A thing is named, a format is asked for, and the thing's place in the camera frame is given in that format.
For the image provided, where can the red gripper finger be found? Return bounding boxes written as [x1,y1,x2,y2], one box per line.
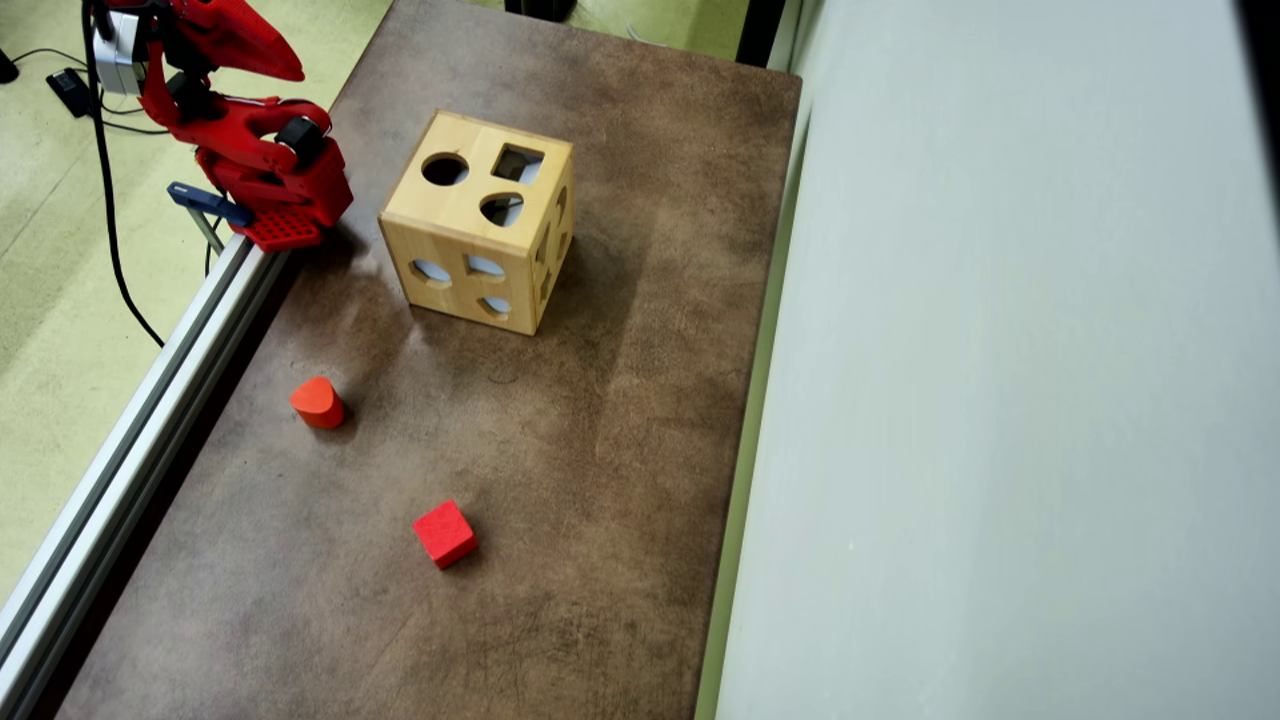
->
[218,0,306,84]

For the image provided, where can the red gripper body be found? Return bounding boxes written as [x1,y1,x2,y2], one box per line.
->
[145,0,227,81]

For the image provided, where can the wooden shape sorter box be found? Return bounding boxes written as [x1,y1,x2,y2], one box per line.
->
[378,110,576,336]

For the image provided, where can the black power adapter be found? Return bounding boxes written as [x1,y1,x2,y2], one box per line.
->
[45,68,99,119]

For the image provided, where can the blue table clamp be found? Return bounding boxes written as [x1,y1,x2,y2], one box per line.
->
[167,182,253,256]

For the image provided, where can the orange rounded block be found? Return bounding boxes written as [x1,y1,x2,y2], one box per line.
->
[290,376,347,431]

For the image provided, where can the red cube block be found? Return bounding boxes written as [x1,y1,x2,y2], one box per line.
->
[413,500,480,571]

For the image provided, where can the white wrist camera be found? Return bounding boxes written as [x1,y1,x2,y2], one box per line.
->
[92,10,147,97]

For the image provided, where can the thin black power cord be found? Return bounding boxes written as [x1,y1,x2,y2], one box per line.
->
[10,47,171,136]

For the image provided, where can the black camera cable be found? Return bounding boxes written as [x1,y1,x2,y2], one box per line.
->
[82,0,167,349]

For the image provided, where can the aluminium profile rail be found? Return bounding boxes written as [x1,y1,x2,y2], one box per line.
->
[0,235,291,720]

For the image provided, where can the dark vertical post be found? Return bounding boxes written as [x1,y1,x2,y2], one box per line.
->
[735,0,791,69]

